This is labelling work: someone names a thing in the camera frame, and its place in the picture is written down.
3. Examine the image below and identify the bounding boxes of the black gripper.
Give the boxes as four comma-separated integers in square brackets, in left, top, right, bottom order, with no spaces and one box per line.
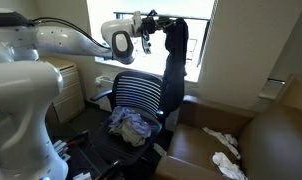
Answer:
[140,9,178,36]

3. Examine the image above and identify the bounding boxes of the dark blue shirt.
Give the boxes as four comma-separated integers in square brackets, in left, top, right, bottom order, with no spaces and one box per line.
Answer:
[159,17,190,118]

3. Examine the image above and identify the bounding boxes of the black slatted office chair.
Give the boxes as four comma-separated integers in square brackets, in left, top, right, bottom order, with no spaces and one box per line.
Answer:
[89,70,165,168]

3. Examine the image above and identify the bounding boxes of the light blue shirt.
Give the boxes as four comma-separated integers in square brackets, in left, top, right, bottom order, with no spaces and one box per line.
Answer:
[108,105,153,139]

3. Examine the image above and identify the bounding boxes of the bright window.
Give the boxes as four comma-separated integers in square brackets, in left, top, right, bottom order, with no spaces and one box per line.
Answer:
[85,0,219,84]

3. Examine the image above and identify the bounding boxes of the white windowsill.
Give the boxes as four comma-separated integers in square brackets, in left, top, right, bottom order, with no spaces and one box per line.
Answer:
[94,56,196,84]

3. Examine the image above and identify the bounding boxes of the beige crumpled cloth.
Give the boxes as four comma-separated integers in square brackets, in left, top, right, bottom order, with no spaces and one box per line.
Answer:
[110,119,147,148]

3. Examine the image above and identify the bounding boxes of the brown leather armchair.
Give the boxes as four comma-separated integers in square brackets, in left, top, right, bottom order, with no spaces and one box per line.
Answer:
[154,75,302,180]

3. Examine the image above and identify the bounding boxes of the light wood drawer cabinet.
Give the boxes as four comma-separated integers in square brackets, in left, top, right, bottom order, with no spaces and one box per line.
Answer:
[40,56,86,129]

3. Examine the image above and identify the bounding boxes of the white crumpled cloth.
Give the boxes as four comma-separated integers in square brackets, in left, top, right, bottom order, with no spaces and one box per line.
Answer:
[202,126,242,160]
[211,151,249,180]

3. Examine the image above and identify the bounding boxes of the white paper scrap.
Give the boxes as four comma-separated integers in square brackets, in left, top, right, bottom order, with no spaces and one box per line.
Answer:
[153,142,168,157]

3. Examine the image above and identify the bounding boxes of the small white box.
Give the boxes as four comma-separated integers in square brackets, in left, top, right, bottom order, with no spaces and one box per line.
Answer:
[52,139,72,163]

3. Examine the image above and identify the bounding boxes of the white flat item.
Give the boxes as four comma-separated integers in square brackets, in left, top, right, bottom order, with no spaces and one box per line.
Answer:
[72,171,92,180]

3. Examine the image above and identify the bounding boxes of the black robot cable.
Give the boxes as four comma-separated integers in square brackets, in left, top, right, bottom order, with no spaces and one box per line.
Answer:
[31,16,113,51]

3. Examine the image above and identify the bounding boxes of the red handled black tool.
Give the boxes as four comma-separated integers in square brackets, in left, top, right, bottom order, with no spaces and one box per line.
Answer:
[65,130,90,148]

